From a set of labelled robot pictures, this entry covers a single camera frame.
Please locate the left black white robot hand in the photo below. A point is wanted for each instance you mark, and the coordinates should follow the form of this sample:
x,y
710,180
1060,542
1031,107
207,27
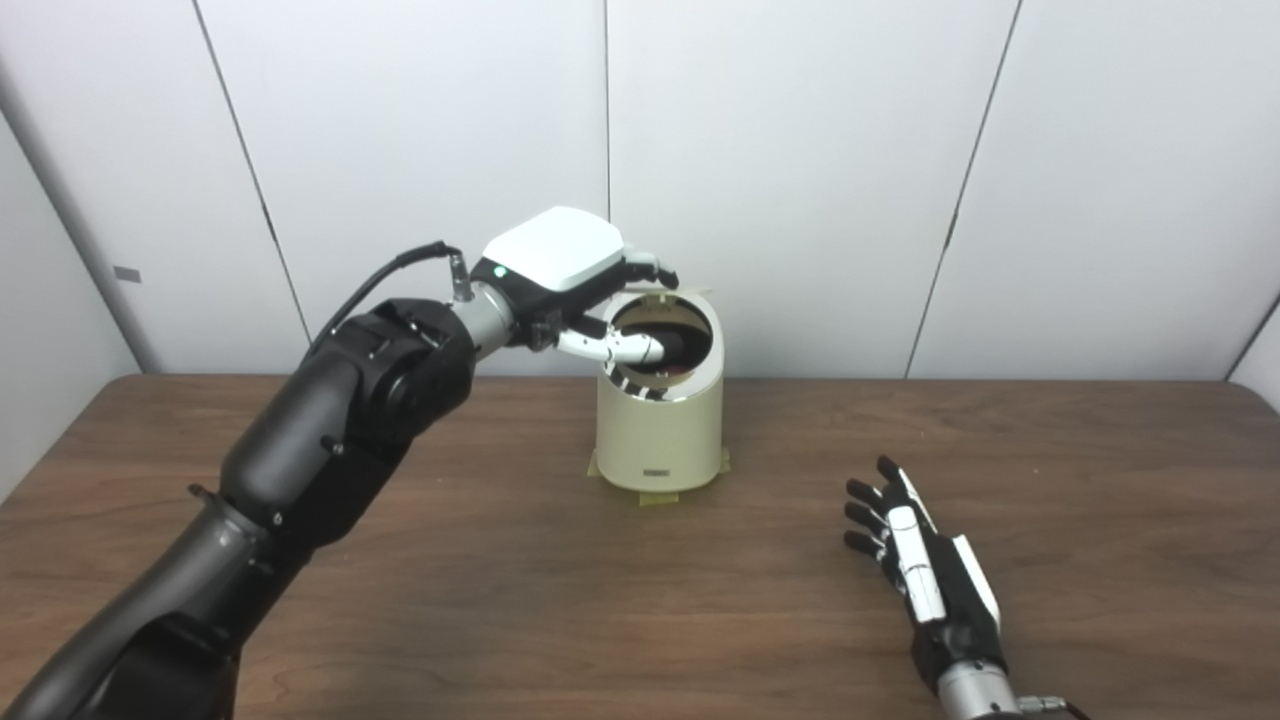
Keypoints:
x,y
560,250

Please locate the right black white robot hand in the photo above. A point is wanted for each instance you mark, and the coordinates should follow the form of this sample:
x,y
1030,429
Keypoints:
x,y
950,590

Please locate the cream-colored bin body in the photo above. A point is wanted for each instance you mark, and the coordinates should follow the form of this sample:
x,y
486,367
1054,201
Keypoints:
x,y
660,440

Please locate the cream round bin lid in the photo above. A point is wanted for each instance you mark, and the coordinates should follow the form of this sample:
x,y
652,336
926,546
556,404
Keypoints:
x,y
690,289

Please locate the small grey wall sticker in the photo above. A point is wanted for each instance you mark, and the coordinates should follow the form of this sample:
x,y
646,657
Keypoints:
x,y
127,274

